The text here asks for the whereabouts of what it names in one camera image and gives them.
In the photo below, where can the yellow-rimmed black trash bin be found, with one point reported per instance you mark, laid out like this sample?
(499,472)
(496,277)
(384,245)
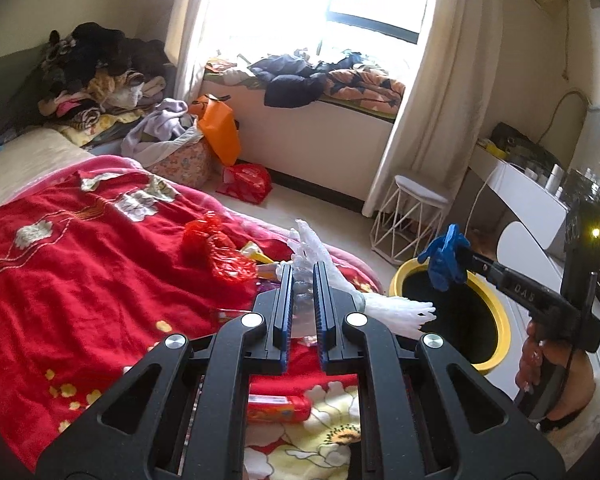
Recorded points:
(455,310)

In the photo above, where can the cream bed mattress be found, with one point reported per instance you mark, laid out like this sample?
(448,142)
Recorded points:
(25,160)

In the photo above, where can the floral fabric laundry basket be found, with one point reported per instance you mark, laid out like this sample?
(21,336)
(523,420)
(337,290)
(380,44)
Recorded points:
(185,162)

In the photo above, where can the blue glove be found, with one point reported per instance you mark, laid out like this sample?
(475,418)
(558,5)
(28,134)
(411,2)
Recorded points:
(445,260)

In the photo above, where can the red crumpled plastic bag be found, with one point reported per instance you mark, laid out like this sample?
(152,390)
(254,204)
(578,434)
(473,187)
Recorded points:
(220,255)

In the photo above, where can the white vanity desk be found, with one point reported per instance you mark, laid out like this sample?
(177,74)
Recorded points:
(520,195)

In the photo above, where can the grey-green headboard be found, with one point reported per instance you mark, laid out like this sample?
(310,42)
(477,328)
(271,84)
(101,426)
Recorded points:
(10,90)

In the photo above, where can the white window seat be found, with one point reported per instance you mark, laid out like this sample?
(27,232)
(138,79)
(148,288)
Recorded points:
(305,150)

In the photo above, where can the pile of dark clothes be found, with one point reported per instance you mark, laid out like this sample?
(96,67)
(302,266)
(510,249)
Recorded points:
(105,55)

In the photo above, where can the group of cosmetic bottles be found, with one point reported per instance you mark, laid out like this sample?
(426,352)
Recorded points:
(550,180)

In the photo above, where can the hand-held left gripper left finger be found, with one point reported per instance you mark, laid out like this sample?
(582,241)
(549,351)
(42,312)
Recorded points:
(285,310)

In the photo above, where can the orange paper bag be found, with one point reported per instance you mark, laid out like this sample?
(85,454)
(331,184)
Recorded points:
(220,130)

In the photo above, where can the purple foil wrapper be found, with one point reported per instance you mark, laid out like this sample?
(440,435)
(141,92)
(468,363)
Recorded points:
(267,286)

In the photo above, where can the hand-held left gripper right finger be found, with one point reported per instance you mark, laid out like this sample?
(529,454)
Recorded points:
(321,310)

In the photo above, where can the orange patterned blanket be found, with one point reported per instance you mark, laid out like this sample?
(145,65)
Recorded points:
(365,87)

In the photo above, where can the orange cloth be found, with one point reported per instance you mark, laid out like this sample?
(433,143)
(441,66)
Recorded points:
(220,66)

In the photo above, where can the dark olive bag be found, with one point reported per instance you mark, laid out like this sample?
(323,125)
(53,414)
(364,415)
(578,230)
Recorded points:
(525,142)

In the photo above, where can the narrow cream curtain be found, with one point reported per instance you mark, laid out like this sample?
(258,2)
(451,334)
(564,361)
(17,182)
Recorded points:
(190,35)

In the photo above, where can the lavender clothing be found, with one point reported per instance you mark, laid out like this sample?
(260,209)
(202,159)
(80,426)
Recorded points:
(155,125)

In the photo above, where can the window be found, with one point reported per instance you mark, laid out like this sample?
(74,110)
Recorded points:
(370,22)

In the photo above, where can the yellow snack wrapper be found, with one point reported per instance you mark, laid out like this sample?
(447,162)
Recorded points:
(255,255)

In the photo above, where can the person's right hand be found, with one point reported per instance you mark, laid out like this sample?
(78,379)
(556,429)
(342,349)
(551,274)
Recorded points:
(530,360)

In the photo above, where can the dark blue jacket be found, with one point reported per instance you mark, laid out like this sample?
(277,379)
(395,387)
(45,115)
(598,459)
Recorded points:
(290,87)

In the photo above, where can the red printed shopping bag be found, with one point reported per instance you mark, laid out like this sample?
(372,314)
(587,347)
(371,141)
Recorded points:
(247,180)

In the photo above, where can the red floral blanket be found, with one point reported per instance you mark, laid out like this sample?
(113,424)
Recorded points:
(80,270)

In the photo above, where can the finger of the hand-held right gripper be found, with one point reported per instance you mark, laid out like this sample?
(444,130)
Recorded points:
(480,263)

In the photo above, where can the wide cream curtain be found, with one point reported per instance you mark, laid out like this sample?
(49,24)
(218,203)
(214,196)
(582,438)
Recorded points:
(450,85)

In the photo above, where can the clear crinkled plastic packaging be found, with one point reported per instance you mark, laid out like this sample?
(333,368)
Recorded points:
(405,312)

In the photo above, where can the red snack packet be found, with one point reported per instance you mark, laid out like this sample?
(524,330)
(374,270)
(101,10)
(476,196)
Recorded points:
(275,409)

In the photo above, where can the yellow item on desk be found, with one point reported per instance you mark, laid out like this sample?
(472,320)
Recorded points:
(494,150)

